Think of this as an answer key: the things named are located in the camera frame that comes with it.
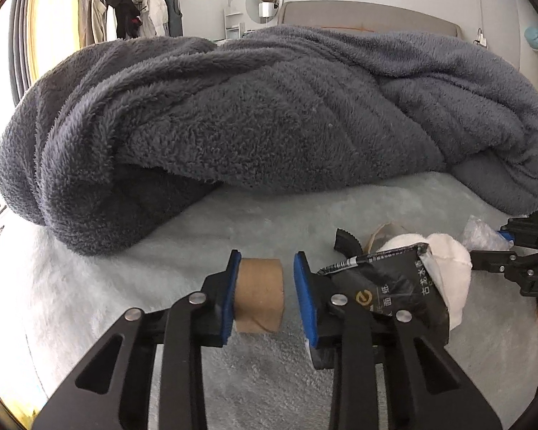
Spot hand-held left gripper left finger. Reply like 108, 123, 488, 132
31, 250, 243, 430

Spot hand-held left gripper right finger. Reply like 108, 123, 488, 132
293, 251, 503, 430

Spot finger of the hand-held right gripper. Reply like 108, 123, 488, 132
497, 201, 538, 252
471, 249, 538, 278

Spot brown cardboard tube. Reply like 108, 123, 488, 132
235, 257, 284, 334

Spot clear plastic wrapper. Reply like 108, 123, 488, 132
459, 215, 512, 252

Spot white tissue wad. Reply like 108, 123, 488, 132
379, 232, 472, 330

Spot black tissue packet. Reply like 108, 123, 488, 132
316, 228, 451, 345

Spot bed with pale sheet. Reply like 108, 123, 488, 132
0, 170, 538, 430

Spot grey fleece blanket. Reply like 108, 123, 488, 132
0, 24, 538, 256

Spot brown bed headboard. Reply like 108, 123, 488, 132
280, 1, 462, 39

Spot white shelf unit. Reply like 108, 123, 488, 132
224, 0, 247, 39

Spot grey trousers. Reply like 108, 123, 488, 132
161, 0, 184, 37

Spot white jacket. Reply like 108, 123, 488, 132
126, 0, 169, 37

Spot beige coat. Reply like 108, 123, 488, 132
91, 0, 109, 44

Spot black garment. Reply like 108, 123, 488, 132
104, 0, 140, 40

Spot yellow curtain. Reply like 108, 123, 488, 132
24, 0, 84, 86

